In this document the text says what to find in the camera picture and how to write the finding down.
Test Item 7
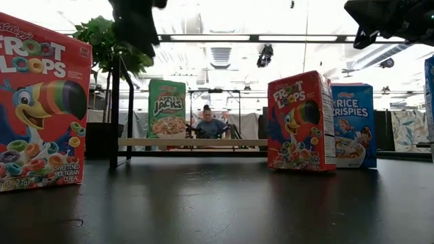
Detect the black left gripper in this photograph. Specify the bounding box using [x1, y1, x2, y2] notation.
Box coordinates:
[108, 0, 169, 58]

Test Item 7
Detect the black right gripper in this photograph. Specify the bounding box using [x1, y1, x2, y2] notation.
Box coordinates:
[344, 0, 434, 50]

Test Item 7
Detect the blue Rice Krispies cereal box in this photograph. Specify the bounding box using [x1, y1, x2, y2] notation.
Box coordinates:
[331, 82, 378, 169]
[424, 55, 434, 162]

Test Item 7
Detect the red Froot Loops cereal box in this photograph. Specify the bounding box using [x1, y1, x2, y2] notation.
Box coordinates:
[0, 12, 93, 194]
[267, 70, 337, 173]

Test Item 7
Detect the green Apple Jacks cereal box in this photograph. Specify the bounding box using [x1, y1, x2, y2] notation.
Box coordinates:
[148, 79, 187, 139]

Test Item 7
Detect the green potted plant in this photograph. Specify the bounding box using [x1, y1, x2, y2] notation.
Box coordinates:
[72, 15, 155, 159]

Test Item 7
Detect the black partition panel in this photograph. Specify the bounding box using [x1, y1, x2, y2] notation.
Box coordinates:
[372, 110, 396, 152]

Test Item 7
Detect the black horizontal rig bar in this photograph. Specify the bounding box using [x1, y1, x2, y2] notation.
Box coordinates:
[54, 30, 408, 44]

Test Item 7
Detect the person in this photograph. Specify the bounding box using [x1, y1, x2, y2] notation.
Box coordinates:
[193, 104, 231, 140]

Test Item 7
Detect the leaf patterned cloth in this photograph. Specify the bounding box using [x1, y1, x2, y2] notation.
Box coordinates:
[390, 110, 431, 153]

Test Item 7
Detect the white table cloth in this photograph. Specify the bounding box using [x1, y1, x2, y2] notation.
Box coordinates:
[225, 112, 260, 140]

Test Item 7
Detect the black hanging camera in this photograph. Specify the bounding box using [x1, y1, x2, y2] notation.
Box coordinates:
[256, 43, 275, 68]

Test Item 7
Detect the wooden shelf with black frame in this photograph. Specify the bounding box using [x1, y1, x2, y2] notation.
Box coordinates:
[108, 55, 269, 169]

